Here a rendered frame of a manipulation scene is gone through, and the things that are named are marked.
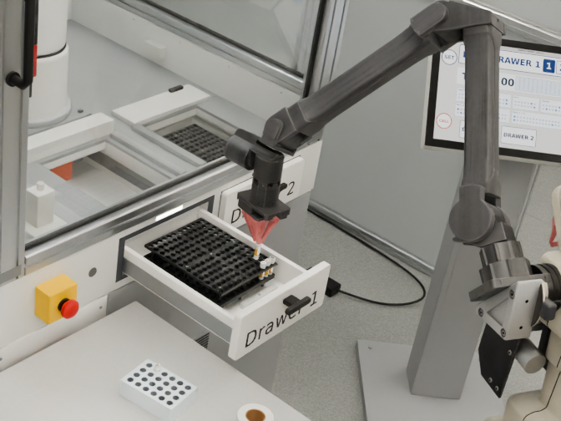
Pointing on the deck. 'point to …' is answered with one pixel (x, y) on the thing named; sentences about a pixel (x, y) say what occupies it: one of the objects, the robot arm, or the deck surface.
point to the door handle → (26, 50)
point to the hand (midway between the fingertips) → (258, 238)
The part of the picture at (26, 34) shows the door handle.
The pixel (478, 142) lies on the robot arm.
